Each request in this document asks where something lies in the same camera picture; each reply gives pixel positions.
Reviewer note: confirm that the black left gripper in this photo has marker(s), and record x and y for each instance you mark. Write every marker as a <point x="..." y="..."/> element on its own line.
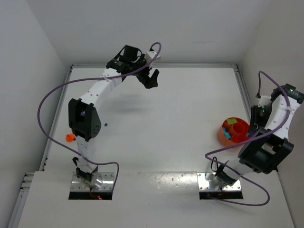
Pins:
<point x="144" y="76"/>

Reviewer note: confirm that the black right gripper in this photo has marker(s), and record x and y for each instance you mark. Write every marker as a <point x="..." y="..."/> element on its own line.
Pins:
<point x="252" y="129"/>

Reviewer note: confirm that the lime green lego brick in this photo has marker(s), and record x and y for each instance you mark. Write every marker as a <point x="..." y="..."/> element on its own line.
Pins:
<point x="231" y="121"/>

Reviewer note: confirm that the teal lego brick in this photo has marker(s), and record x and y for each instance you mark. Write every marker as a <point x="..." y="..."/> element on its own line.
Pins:
<point x="226" y="134"/>

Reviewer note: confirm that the purple flower lego block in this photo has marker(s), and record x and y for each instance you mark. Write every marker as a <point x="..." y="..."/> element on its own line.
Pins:
<point x="252" y="133"/>

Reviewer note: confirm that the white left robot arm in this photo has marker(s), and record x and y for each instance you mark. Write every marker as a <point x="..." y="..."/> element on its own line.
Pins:
<point x="83" y="116"/>

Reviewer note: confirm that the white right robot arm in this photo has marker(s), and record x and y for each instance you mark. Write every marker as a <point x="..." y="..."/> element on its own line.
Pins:
<point x="270" y="121"/>

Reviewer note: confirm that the orange round divided container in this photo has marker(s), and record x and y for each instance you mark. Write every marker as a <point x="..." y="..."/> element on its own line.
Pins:
<point x="238" y="132"/>

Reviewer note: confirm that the orange round lego piece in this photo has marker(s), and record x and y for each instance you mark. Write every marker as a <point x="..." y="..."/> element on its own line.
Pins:
<point x="70" y="137"/>

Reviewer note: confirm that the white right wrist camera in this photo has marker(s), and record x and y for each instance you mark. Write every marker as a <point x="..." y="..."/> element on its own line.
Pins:
<point x="263" y="100"/>

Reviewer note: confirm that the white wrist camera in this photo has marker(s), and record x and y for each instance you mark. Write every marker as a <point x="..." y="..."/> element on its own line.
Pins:
<point x="263" y="100"/>
<point x="149" y="55"/>

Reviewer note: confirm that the aluminium frame rail right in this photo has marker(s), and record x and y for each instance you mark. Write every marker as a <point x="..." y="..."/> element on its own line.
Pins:
<point x="244" y="95"/>

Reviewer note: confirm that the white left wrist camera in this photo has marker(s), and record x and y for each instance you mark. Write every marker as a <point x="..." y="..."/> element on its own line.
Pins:
<point x="149" y="55"/>

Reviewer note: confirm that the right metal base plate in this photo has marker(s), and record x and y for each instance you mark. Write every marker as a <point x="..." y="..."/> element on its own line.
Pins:
<point x="208" y="183"/>

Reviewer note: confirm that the metal base plate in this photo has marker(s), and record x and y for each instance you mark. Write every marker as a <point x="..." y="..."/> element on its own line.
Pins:
<point x="208" y="183"/>
<point x="102" y="182"/>

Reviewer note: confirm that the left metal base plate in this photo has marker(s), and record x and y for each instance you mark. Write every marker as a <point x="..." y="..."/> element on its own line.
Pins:
<point x="102" y="182"/>

